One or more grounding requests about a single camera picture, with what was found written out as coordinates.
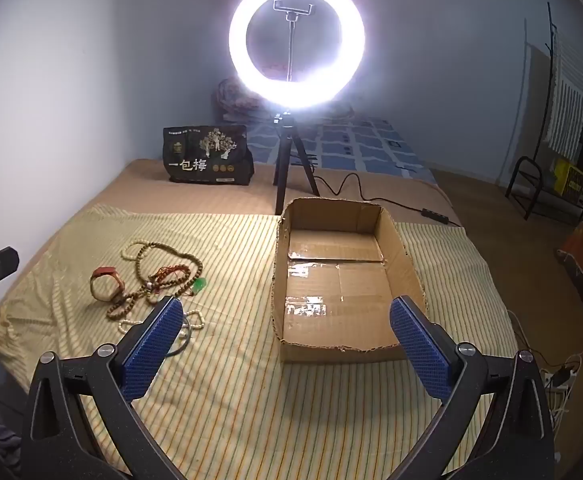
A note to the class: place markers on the black metal clothes rack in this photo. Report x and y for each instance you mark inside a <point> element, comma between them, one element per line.
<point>516,170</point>

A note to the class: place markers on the yellow striped cloth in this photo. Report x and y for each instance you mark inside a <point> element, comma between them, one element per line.
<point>231,400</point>

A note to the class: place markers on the folded patterned quilt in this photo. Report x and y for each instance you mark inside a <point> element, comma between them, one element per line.
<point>231,100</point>

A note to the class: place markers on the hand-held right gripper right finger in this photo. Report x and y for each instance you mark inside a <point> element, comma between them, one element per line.
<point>419,347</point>

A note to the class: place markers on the black printed box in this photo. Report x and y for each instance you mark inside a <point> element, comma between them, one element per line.
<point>206,160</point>

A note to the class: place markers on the thin bangle hoop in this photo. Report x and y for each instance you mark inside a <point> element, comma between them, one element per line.
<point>185,344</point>

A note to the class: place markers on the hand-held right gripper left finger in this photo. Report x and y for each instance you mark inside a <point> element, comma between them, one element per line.
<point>151,345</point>

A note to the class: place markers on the phone holder clamp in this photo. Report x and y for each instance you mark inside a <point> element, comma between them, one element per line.
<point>294,6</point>

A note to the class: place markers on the white power strip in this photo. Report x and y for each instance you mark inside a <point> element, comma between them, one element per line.
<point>561,375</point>

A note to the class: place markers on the blue patterned sheet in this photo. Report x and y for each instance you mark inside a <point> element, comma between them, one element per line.
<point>361,145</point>

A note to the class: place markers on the green pendant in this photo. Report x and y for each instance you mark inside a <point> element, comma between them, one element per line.
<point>200,286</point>

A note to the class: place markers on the brown bed sheet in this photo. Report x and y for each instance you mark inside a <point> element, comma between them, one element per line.
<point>171,195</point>

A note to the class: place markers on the striped hanging towel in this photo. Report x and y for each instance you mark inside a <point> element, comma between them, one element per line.
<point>566,100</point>

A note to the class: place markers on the red and tan wristband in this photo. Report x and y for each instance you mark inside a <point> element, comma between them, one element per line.
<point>106,272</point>

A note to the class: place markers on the cardboard box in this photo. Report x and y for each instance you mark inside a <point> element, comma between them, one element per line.
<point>341,290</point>

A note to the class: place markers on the black tripod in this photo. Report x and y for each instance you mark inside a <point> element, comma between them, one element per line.
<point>285,145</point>

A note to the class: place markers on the yellow box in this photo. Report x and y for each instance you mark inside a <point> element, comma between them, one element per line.
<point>571,180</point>

